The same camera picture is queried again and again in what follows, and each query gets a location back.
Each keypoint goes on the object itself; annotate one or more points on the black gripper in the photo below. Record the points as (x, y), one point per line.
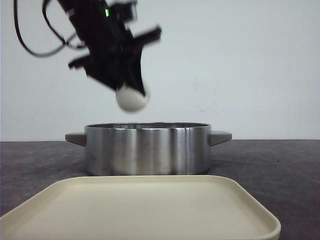
(114, 57)

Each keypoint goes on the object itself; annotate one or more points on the white panda bun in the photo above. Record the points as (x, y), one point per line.
(130, 99)

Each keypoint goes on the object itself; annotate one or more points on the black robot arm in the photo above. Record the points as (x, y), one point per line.
(114, 57)

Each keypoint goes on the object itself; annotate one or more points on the stainless steel pot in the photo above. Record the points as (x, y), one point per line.
(148, 148)

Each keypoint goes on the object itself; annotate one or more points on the beige plastic tray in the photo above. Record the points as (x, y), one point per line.
(166, 207)

